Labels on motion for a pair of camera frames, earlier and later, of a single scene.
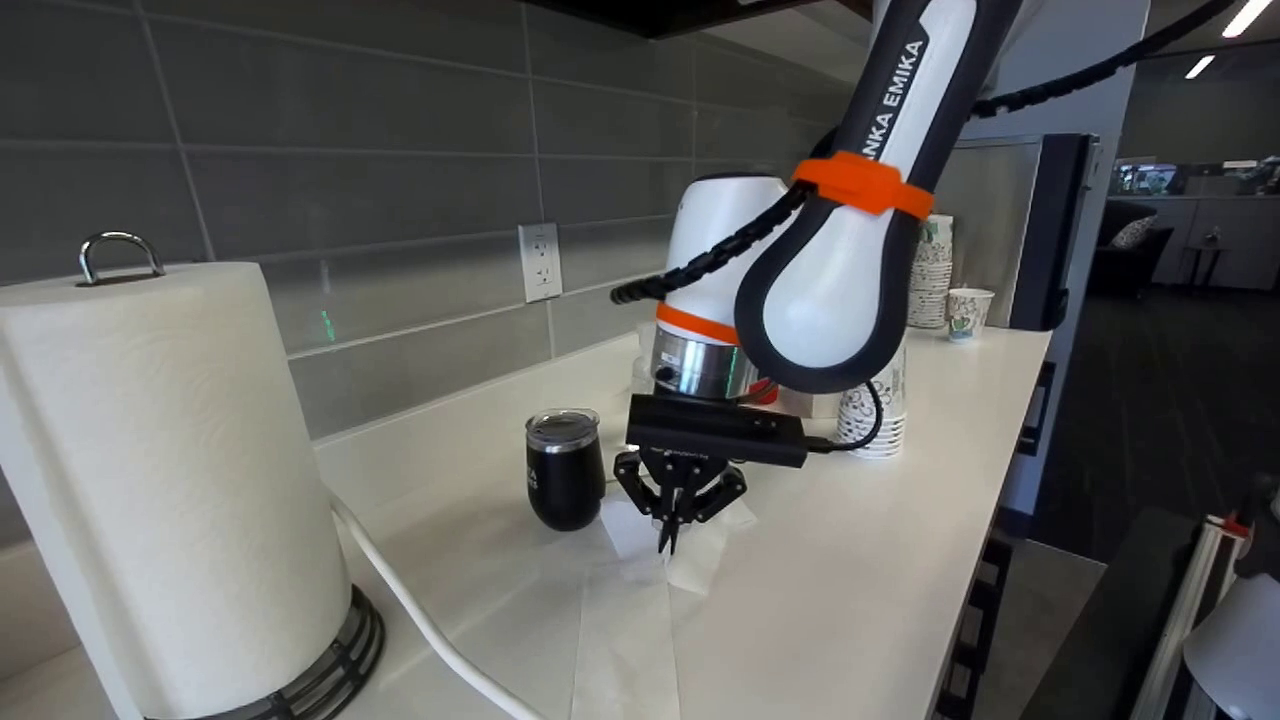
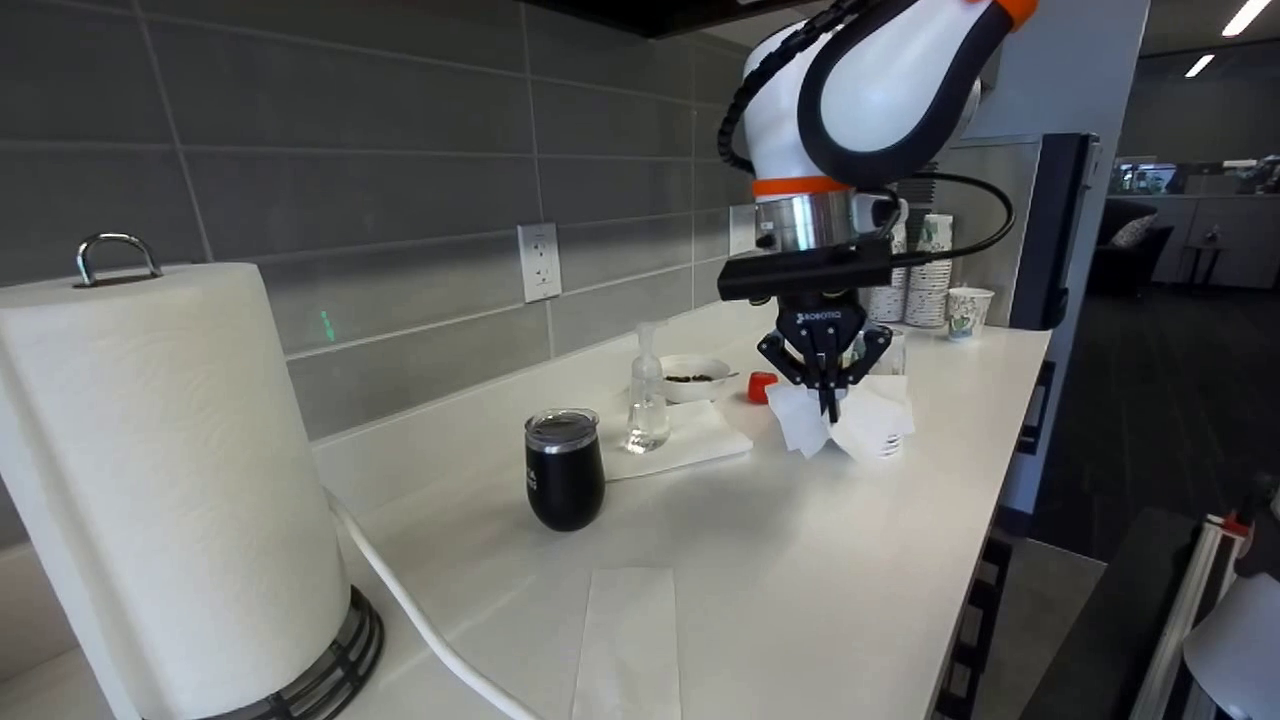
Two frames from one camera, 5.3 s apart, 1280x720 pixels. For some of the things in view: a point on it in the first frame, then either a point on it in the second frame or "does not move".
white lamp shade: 1236,644 does not move
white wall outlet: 542,262 does not move
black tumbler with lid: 565,464 does not move
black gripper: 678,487 to 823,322
